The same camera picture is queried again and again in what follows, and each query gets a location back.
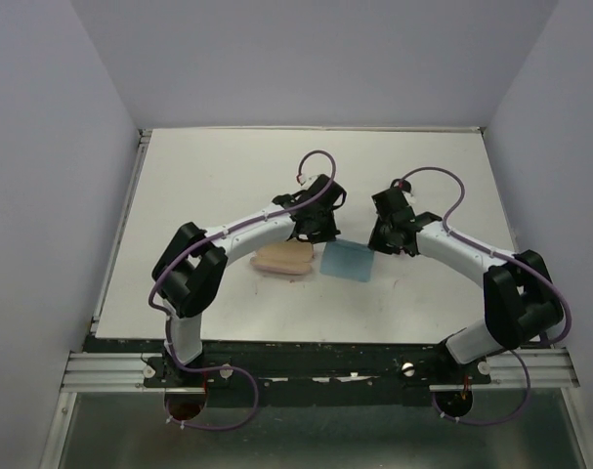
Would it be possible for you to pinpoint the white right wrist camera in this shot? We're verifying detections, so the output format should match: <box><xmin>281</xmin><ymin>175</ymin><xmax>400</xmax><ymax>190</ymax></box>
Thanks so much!
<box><xmin>390</xmin><ymin>179</ymin><xmax>416</xmax><ymax>204</ymax></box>

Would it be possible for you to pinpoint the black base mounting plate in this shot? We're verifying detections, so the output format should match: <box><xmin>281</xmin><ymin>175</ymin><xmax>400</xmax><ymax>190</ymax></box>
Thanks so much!
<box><xmin>144</xmin><ymin>329</ymin><xmax>492</xmax><ymax>409</ymax></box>

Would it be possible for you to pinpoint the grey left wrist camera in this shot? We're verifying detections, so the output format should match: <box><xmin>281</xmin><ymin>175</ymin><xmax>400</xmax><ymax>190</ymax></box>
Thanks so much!
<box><xmin>296</xmin><ymin>173</ymin><xmax>319</xmax><ymax>188</ymax></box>

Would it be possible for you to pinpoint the pink glasses case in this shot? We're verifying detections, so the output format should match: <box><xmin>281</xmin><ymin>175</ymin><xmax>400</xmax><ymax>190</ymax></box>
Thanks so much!
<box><xmin>250</xmin><ymin>240</ymin><xmax>314</xmax><ymax>277</ymax></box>

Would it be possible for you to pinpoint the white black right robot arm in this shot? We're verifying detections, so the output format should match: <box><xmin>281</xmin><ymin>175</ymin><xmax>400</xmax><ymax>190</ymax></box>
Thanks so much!
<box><xmin>368</xmin><ymin>187</ymin><xmax>565</xmax><ymax>383</ymax></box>

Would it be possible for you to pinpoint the aluminium extrusion rail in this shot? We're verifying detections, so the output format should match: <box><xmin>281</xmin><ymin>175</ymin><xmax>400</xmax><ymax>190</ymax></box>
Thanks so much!
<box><xmin>61</xmin><ymin>349</ymin><xmax>580</xmax><ymax>394</ymax></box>

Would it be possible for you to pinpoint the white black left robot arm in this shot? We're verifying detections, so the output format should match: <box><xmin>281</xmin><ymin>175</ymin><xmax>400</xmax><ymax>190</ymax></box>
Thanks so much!
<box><xmin>148</xmin><ymin>175</ymin><xmax>347</xmax><ymax>386</ymax></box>

